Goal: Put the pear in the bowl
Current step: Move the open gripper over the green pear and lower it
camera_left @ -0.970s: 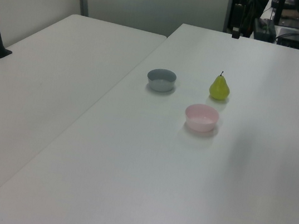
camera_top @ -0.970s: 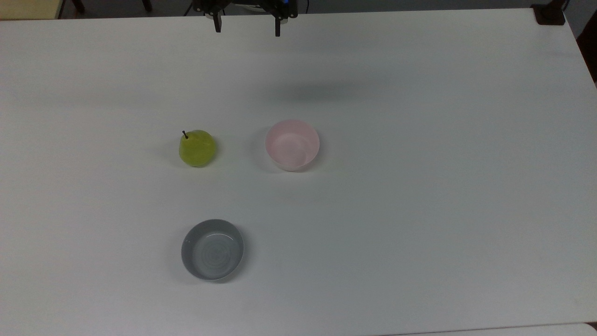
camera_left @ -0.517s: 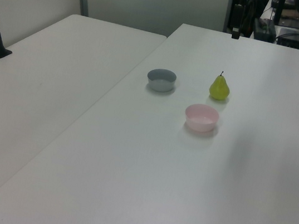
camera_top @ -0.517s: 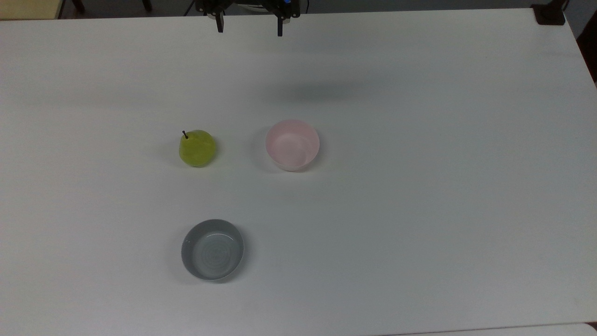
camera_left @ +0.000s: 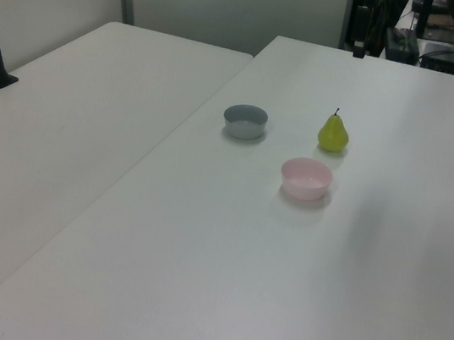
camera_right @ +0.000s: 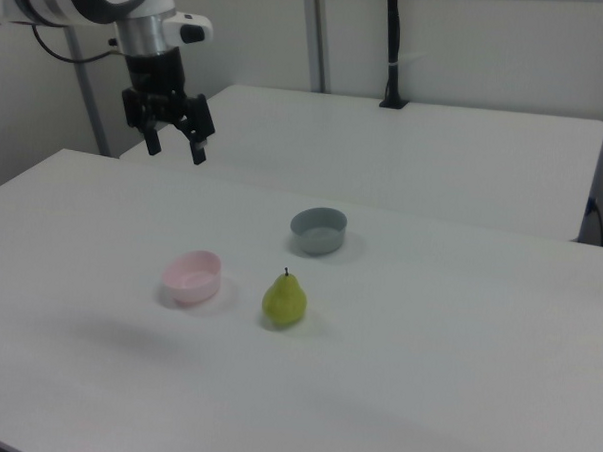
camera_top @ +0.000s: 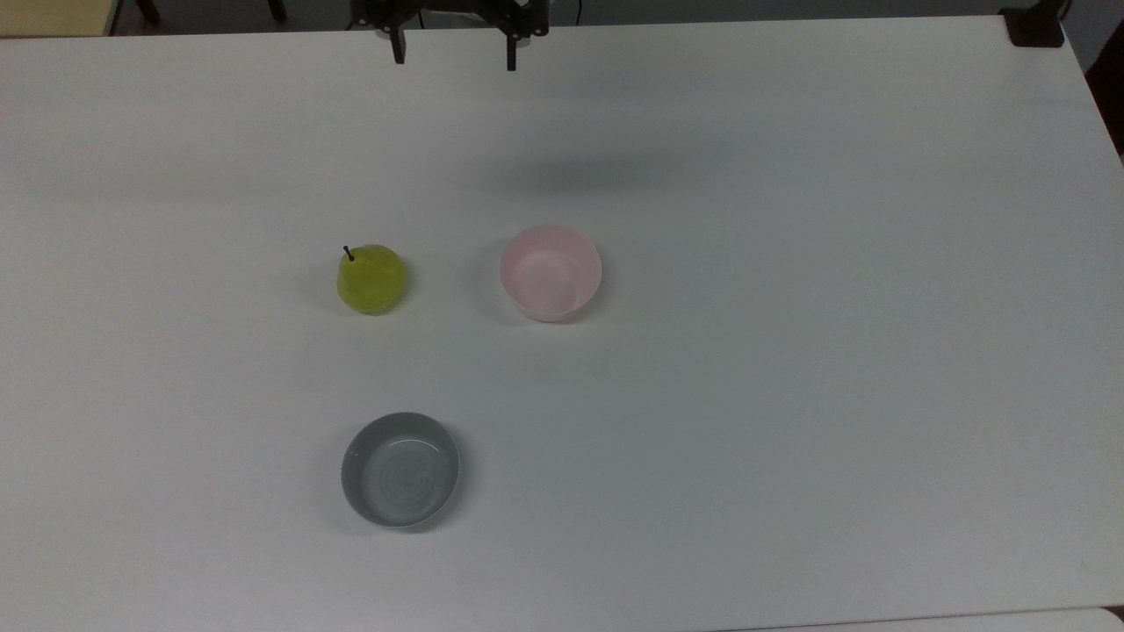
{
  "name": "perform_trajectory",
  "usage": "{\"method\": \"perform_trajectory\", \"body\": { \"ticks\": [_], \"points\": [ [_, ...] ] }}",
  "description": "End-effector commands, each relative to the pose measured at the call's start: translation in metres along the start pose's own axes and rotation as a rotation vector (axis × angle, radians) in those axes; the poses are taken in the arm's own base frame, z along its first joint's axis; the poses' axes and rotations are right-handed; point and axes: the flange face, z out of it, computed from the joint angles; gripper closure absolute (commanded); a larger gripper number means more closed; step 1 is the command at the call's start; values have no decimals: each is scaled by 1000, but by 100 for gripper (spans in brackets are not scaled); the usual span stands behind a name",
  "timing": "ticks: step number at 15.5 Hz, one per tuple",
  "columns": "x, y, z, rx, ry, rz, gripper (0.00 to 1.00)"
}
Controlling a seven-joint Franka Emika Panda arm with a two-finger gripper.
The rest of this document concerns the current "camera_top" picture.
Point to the yellow wooden furniture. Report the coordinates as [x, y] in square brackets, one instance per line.
[54, 16]

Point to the grey bowl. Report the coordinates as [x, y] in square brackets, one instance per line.
[400, 472]

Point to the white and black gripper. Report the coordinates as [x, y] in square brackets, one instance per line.
[457, 10]

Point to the black table clamp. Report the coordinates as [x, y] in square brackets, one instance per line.
[1036, 26]

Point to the green pear with dark stem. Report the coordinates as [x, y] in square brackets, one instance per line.
[372, 281]

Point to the dark chair leg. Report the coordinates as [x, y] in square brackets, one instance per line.
[147, 10]
[277, 9]

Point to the pink bowl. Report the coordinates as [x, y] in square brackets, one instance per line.
[551, 274]

